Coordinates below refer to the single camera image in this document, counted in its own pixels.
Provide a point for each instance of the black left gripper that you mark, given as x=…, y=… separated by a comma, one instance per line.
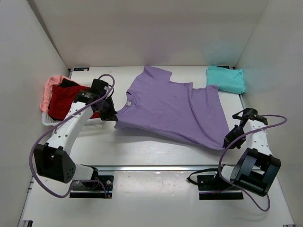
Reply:
x=111, y=114

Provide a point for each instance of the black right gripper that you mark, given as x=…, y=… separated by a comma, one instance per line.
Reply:
x=228, y=138

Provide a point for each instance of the purple t shirt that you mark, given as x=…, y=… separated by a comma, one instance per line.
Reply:
x=175, y=110

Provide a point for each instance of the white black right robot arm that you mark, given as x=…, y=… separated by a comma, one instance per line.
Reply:
x=257, y=167

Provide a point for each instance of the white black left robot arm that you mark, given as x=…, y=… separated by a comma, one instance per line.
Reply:
x=52, y=159

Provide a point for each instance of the folded teal t shirt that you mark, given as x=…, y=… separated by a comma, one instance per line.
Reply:
x=226, y=79

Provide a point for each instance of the red t shirt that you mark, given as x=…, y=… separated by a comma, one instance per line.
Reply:
x=62, y=99

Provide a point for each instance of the black garment in basket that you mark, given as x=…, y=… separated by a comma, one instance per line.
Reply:
x=70, y=83

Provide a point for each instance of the white plastic laundry basket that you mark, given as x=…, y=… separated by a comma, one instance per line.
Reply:
x=83, y=107

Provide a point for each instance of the pink t shirt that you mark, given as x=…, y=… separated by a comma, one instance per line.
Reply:
x=48, y=91

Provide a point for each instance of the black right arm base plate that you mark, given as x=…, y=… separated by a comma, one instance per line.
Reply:
x=211, y=187

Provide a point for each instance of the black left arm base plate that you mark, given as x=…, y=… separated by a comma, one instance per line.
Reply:
x=93, y=190

